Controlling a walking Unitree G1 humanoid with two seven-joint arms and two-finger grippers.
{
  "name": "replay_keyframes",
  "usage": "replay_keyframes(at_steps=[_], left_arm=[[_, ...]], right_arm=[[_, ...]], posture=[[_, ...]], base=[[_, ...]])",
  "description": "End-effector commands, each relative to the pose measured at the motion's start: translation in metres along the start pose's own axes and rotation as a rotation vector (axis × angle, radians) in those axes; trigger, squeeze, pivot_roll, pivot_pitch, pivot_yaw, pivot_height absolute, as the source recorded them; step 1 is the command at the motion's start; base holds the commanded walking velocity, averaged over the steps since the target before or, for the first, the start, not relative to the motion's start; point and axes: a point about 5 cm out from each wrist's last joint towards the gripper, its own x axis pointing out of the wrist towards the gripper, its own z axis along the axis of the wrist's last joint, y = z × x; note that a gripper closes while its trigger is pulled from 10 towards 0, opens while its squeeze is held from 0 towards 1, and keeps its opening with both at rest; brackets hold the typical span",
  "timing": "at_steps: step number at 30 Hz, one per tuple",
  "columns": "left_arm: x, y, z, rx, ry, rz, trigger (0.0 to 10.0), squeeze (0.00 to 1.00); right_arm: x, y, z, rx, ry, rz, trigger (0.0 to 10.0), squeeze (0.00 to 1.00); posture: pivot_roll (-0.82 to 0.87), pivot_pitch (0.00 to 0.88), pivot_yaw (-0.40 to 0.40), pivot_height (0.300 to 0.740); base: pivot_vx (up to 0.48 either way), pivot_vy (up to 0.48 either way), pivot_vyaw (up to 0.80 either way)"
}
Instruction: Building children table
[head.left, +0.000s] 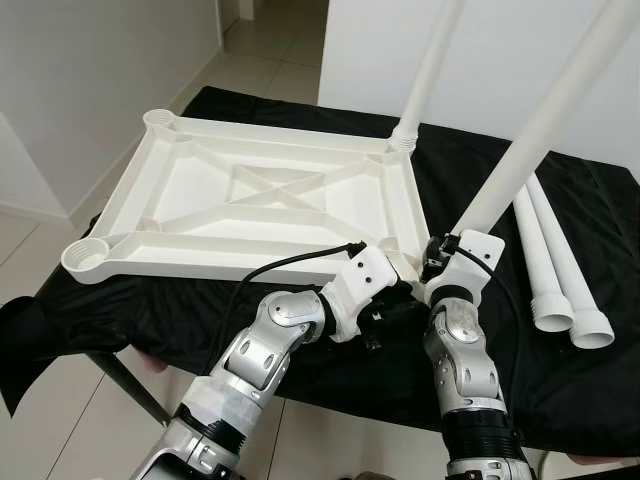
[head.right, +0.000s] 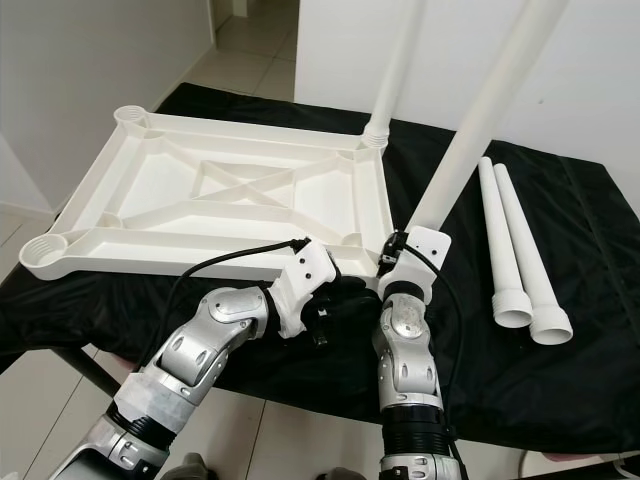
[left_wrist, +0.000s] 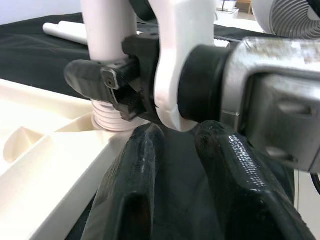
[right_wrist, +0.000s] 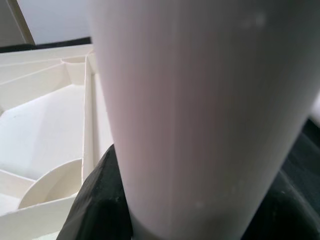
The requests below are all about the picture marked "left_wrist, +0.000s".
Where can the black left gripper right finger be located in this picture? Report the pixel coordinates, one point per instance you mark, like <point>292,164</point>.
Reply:
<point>237,187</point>

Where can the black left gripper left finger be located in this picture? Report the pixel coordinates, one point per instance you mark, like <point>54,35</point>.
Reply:
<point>130,180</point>

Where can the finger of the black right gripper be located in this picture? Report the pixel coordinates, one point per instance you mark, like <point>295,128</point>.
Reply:
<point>85,77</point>

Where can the white plastic children table top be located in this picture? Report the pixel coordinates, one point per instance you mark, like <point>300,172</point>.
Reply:
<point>37,155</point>

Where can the brown cardboard box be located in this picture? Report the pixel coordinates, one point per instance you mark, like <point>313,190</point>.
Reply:
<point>245,5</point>

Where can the white round fan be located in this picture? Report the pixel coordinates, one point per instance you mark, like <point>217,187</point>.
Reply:
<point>287,20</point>

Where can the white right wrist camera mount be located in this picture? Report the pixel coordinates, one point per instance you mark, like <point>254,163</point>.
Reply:
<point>180,37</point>

